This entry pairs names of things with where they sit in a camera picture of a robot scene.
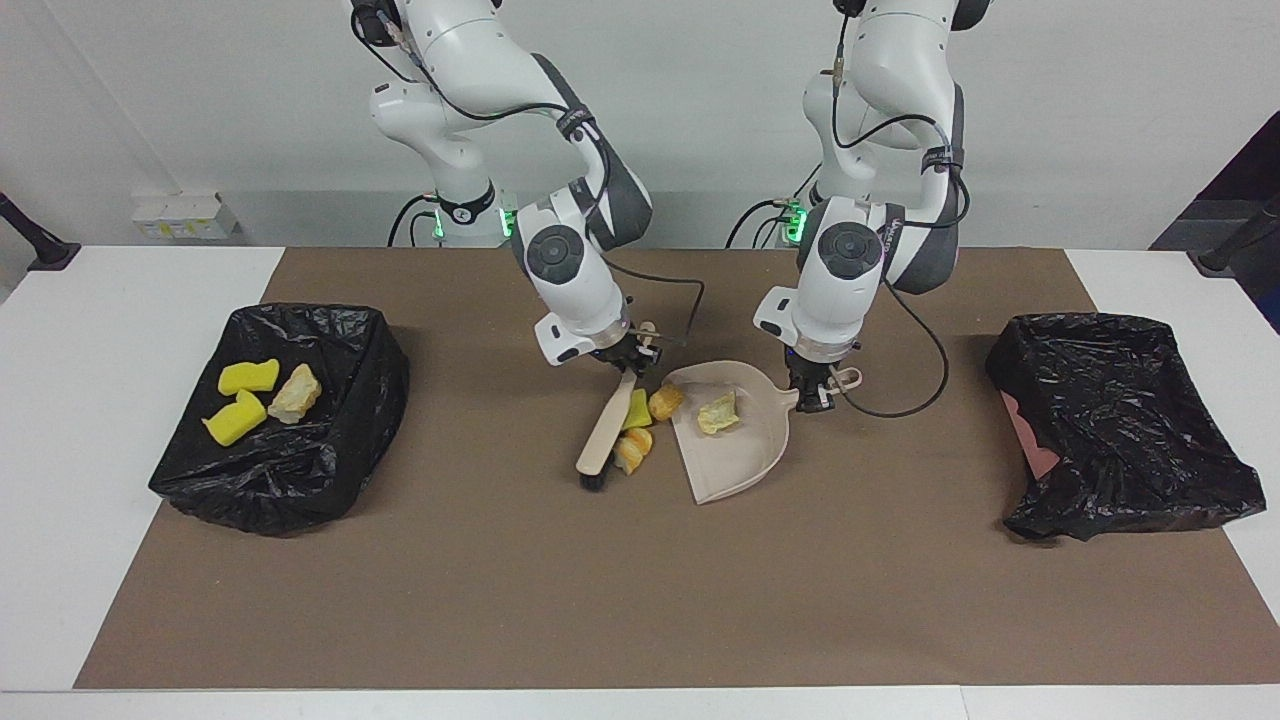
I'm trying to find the beige hand brush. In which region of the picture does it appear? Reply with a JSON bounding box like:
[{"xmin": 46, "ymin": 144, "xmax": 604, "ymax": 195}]
[{"xmin": 576, "ymin": 320, "xmax": 663, "ymax": 493}]

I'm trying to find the beige plastic dustpan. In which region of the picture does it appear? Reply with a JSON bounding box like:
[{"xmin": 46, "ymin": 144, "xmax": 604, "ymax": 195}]
[{"xmin": 662, "ymin": 360, "xmax": 863, "ymax": 506}]

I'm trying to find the striped croissant piece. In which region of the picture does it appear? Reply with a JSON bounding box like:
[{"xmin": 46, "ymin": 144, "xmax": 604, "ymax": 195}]
[{"xmin": 613, "ymin": 428, "xmax": 655, "ymax": 477}]

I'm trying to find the pale crusty bread chunk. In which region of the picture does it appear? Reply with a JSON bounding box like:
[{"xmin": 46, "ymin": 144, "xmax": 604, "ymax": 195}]
[{"xmin": 267, "ymin": 363, "xmax": 323, "ymax": 425}]

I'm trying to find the wavy yellow sponge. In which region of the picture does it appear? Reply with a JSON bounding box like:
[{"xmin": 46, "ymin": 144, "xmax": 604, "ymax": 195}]
[{"xmin": 218, "ymin": 359, "xmax": 282, "ymax": 397}]

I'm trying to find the notched yellow sponge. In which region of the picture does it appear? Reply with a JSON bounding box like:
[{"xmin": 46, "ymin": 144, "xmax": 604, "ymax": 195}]
[{"xmin": 202, "ymin": 389, "xmax": 269, "ymax": 447}]

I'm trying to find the pink bin box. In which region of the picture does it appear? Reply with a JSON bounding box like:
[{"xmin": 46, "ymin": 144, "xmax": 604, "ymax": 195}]
[{"xmin": 1000, "ymin": 390, "xmax": 1061, "ymax": 481}]

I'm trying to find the black bin bag showing box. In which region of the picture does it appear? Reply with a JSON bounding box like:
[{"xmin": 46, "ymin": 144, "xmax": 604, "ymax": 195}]
[{"xmin": 985, "ymin": 312, "xmax": 1267, "ymax": 543}]

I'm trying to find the black bin bag fully covering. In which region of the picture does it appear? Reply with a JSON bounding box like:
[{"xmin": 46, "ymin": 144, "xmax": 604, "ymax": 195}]
[{"xmin": 148, "ymin": 303, "xmax": 411, "ymax": 538}]

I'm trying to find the brown table mat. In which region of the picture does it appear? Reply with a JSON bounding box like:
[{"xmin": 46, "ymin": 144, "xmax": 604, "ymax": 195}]
[{"xmin": 75, "ymin": 247, "xmax": 1280, "ymax": 691}]

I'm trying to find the black stand foot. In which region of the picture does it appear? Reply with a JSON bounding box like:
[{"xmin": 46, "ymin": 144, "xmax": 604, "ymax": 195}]
[
  {"xmin": 1190, "ymin": 195, "xmax": 1280, "ymax": 276},
  {"xmin": 0, "ymin": 192, "xmax": 81, "ymax": 273}
]

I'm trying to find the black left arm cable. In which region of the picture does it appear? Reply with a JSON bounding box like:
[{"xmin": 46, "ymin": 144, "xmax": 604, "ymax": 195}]
[{"xmin": 828, "ymin": 10, "xmax": 973, "ymax": 420}]

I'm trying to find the black left base cable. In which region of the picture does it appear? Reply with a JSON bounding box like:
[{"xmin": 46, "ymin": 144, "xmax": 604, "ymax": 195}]
[{"xmin": 725, "ymin": 160, "xmax": 823, "ymax": 249}]

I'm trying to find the black base cable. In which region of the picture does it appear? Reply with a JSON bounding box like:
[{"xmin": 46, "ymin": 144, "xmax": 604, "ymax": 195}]
[
  {"xmin": 388, "ymin": 195, "xmax": 441, "ymax": 248},
  {"xmin": 725, "ymin": 160, "xmax": 823, "ymax": 249}
]

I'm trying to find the black right base cable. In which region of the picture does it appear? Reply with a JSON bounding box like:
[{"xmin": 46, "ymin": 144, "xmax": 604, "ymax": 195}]
[{"xmin": 388, "ymin": 195, "xmax": 441, "ymax": 248}]

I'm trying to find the white wall socket box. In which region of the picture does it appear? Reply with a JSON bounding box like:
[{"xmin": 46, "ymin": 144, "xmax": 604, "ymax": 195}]
[{"xmin": 132, "ymin": 195, "xmax": 241, "ymax": 241}]

